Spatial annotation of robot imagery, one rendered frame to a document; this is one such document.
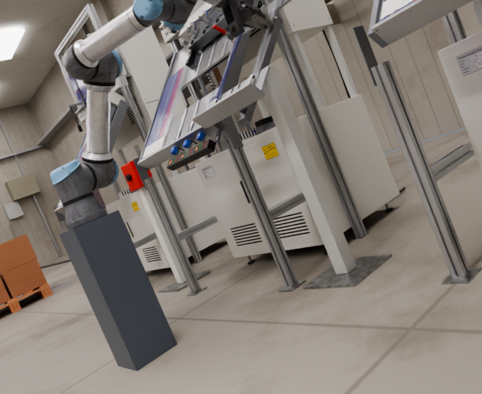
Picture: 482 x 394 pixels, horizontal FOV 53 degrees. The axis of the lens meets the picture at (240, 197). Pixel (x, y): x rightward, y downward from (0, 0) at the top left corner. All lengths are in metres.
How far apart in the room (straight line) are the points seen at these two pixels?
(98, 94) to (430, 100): 3.96
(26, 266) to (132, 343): 3.81
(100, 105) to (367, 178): 1.31
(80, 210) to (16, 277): 3.76
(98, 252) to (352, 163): 1.27
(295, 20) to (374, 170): 0.82
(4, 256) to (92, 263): 3.79
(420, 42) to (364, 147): 2.85
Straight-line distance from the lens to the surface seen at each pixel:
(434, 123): 5.30
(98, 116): 1.86
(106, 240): 1.78
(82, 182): 1.83
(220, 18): 2.26
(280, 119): 1.76
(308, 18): 2.50
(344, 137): 2.38
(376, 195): 2.47
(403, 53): 5.31
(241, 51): 2.11
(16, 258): 5.53
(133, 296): 1.81
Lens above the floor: 0.55
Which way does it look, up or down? 4 degrees down
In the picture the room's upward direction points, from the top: 23 degrees counter-clockwise
